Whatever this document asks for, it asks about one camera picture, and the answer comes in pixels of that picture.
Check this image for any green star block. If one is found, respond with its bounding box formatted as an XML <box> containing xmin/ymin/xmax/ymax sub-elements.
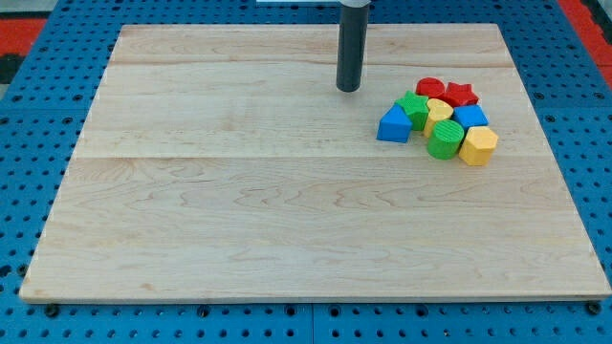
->
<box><xmin>395</xmin><ymin>91</ymin><xmax>429</xmax><ymax>131</ymax></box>

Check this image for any red star block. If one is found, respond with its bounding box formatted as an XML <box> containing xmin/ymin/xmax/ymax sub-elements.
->
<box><xmin>441</xmin><ymin>82</ymin><xmax>479</xmax><ymax>107</ymax></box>

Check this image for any wooden board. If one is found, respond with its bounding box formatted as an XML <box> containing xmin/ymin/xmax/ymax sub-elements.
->
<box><xmin>19</xmin><ymin>24</ymin><xmax>611</xmax><ymax>304</ymax></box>

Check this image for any blue triangle block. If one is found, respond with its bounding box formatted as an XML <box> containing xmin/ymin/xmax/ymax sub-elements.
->
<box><xmin>376</xmin><ymin>104</ymin><xmax>412</xmax><ymax>143</ymax></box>

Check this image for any green cylinder block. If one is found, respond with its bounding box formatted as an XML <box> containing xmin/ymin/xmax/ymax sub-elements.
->
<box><xmin>426</xmin><ymin>119</ymin><xmax>465</xmax><ymax>160</ymax></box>

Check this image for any yellow cylinder block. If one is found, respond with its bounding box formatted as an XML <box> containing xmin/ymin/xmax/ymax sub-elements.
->
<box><xmin>423</xmin><ymin>98</ymin><xmax>454</xmax><ymax>138</ymax></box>

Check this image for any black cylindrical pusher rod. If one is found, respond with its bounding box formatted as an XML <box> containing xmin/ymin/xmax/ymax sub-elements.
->
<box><xmin>336</xmin><ymin>0</ymin><xmax>370</xmax><ymax>93</ymax></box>

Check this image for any red cylinder block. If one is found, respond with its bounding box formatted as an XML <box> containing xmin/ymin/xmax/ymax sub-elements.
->
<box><xmin>415</xmin><ymin>77</ymin><xmax>446</xmax><ymax>98</ymax></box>

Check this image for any blue cube block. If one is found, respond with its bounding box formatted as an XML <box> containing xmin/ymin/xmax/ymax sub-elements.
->
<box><xmin>451</xmin><ymin>104</ymin><xmax>489</xmax><ymax>132</ymax></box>

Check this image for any yellow hexagon block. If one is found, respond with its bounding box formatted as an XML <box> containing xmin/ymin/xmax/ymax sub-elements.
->
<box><xmin>459</xmin><ymin>126</ymin><xmax>499</xmax><ymax>166</ymax></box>

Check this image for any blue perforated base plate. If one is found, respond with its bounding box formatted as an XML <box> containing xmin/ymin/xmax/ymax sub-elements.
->
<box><xmin>1</xmin><ymin>1</ymin><xmax>611</xmax><ymax>343</ymax></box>

